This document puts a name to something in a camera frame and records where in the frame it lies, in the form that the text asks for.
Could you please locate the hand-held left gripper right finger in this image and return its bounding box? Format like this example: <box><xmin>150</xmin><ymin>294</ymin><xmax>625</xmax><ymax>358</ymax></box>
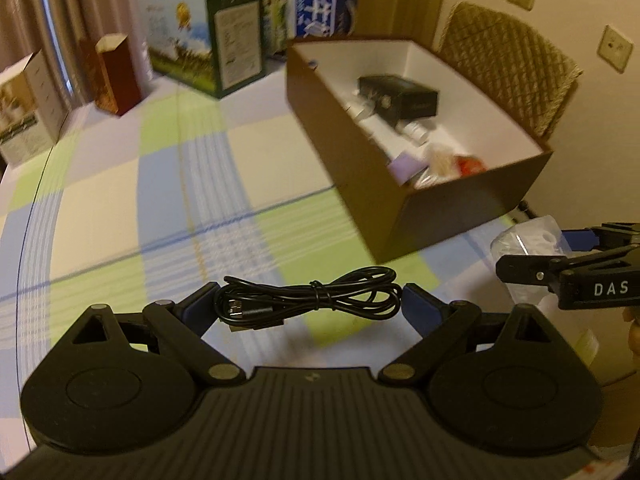
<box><xmin>378</xmin><ymin>281</ymin><xmax>571</xmax><ymax>386</ymax></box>

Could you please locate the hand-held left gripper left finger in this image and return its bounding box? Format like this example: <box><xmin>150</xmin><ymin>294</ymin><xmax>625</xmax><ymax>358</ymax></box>
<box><xmin>52</xmin><ymin>281</ymin><xmax>246</xmax><ymax>386</ymax></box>

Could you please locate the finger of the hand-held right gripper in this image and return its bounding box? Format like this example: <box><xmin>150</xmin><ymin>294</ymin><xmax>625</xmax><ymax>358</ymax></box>
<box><xmin>560</xmin><ymin>222</ymin><xmax>640</xmax><ymax>252</ymax></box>
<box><xmin>496</xmin><ymin>245</ymin><xmax>640</xmax><ymax>287</ymax></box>

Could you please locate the clear bag of cotton pads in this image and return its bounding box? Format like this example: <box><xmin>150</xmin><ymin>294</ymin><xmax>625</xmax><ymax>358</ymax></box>
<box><xmin>490</xmin><ymin>214</ymin><xmax>573</xmax><ymax>306</ymax></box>

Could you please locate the black cable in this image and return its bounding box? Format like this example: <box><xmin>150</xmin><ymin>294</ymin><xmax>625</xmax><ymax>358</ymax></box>
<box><xmin>214</xmin><ymin>266</ymin><xmax>403</xmax><ymax>332</ymax></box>

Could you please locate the red snack packet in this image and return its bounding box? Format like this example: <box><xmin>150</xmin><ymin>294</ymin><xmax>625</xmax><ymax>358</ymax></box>
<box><xmin>455</xmin><ymin>156</ymin><xmax>488</xmax><ymax>176</ymax></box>

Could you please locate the bag of cotton swabs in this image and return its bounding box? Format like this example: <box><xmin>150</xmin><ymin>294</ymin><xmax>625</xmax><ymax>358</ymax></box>
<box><xmin>410</xmin><ymin>142</ymin><xmax>458</xmax><ymax>188</ymax></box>

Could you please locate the brown cardboard storage box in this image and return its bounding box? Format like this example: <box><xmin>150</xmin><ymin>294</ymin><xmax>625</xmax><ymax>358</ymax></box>
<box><xmin>285</xmin><ymin>35</ymin><xmax>553</xmax><ymax>263</ymax></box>

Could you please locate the purple tube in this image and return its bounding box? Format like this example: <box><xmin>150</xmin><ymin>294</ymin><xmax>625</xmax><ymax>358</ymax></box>
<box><xmin>389</xmin><ymin>154</ymin><xmax>431</xmax><ymax>186</ymax></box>

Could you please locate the white pill bottle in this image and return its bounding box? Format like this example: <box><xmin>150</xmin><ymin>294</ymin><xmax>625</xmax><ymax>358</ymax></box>
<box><xmin>400</xmin><ymin>121</ymin><xmax>431</xmax><ymax>145</ymax></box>

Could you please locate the black product box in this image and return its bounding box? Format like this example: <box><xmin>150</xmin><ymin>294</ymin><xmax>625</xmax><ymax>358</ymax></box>
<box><xmin>357</xmin><ymin>75</ymin><xmax>440</xmax><ymax>122</ymax></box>

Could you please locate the person's right hand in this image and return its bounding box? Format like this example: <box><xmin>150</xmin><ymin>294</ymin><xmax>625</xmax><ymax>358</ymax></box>
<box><xmin>624</xmin><ymin>305</ymin><xmax>640</xmax><ymax>356</ymax></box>

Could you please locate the plaid tablecloth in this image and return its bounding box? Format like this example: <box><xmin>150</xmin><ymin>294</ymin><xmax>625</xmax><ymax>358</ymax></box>
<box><xmin>0</xmin><ymin>67</ymin><xmax>608</xmax><ymax>391</ymax></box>

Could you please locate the chair with quilted cover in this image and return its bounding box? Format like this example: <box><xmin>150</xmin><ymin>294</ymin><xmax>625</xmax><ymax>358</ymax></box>
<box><xmin>435</xmin><ymin>2</ymin><xmax>583</xmax><ymax>141</ymax></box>

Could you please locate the dark red box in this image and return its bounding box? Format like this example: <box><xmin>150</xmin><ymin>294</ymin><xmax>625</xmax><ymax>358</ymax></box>
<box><xmin>80</xmin><ymin>34</ymin><xmax>142</xmax><ymax>117</ymax></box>

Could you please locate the white product box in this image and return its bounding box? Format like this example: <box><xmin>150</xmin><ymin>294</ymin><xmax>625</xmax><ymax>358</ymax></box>
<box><xmin>0</xmin><ymin>51</ymin><xmax>71</xmax><ymax>168</ymax></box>

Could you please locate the green milk carton box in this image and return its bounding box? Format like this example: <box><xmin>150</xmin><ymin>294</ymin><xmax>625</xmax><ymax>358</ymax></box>
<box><xmin>137</xmin><ymin>0</ymin><xmax>268</xmax><ymax>100</ymax></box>

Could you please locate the wooden door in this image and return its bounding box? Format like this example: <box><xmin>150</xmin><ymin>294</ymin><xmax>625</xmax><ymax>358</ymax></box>
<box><xmin>360</xmin><ymin>0</ymin><xmax>448</xmax><ymax>43</ymax></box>

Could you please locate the blue milk carton box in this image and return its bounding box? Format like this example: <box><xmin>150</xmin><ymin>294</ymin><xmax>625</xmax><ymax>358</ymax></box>
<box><xmin>231</xmin><ymin>0</ymin><xmax>361</xmax><ymax>56</ymax></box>

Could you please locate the beige curtain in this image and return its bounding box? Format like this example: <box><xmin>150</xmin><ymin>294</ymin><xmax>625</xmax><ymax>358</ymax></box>
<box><xmin>0</xmin><ymin>0</ymin><xmax>223</xmax><ymax>111</ymax></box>

